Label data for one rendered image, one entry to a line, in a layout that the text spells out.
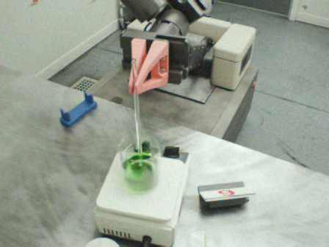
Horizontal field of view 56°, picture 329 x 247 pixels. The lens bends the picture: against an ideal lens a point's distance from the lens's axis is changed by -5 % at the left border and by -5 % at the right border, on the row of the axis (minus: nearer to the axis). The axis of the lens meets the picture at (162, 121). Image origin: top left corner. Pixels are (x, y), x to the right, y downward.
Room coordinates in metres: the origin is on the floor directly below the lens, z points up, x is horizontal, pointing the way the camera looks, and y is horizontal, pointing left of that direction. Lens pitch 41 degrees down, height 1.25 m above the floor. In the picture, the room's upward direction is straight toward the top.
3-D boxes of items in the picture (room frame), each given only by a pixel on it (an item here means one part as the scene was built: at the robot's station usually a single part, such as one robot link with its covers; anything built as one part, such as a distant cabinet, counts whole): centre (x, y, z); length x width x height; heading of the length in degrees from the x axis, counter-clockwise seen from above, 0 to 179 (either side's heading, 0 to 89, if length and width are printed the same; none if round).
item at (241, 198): (0.36, -0.11, 0.77); 0.09 x 0.06 x 0.04; 96
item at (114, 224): (0.35, 0.03, 0.79); 0.22 x 0.13 x 0.08; 168
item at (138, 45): (0.38, 0.02, 1.01); 0.09 x 0.07 x 0.07; 164
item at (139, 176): (0.33, 0.03, 0.88); 0.07 x 0.06 x 0.08; 83
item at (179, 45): (0.45, 0.01, 1.01); 0.10 x 0.07 x 0.07; 74
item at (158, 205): (0.32, 0.03, 0.83); 0.12 x 0.12 x 0.01; 78
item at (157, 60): (0.38, 0.03, 1.01); 0.09 x 0.07 x 0.07; 164
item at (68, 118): (0.60, 0.20, 0.77); 0.10 x 0.03 x 0.04; 147
